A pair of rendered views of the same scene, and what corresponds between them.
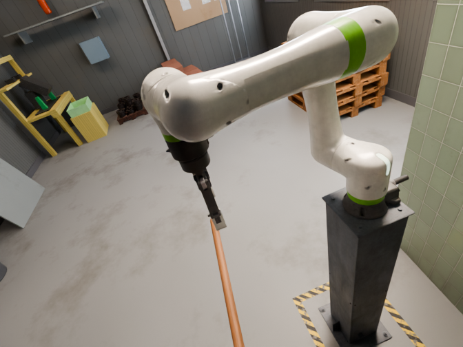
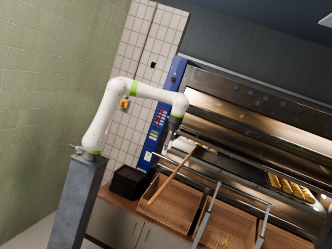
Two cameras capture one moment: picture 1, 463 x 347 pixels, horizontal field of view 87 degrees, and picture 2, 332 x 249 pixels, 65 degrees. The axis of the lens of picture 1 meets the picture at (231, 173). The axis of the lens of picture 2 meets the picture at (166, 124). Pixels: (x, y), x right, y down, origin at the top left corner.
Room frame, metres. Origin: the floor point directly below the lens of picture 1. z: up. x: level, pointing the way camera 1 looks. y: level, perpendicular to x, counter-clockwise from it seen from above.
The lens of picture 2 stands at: (2.21, 0.41, 2.03)
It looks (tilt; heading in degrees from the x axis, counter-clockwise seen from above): 13 degrees down; 193
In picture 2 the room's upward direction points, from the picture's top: 20 degrees clockwise
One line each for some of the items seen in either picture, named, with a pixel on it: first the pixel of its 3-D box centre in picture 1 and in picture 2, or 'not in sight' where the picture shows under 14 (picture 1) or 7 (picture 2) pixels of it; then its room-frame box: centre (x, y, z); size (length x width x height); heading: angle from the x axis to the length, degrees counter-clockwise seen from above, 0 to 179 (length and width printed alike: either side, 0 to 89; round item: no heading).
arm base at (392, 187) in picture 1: (378, 192); (85, 151); (0.56, -0.49, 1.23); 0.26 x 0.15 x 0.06; 94
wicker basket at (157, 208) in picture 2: not in sight; (171, 201); (-0.30, 0.17, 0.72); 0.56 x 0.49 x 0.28; 90
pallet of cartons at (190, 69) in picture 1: (184, 76); not in sight; (6.42, 0.28, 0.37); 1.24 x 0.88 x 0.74; 4
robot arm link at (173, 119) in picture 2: (189, 142); (175, 119); (0.52, 0.07, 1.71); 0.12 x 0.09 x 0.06; 95
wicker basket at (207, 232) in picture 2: not in sight; (226, 227); (-0.30, 0.77, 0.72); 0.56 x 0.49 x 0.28; 90
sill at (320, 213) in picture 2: not in sight; (240, 178); (-0.59, 0.73, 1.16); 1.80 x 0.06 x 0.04; 90
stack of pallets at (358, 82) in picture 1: (330, 72); not in sight; (3.44, -1.90, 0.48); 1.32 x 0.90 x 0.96; 4
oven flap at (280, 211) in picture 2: not in sight; (235, 190); (-0.57, 0.73, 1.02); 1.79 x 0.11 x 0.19; 90
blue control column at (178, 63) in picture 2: not in sight; (171, 134); (-1.49, -0.32, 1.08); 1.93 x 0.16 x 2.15; 0
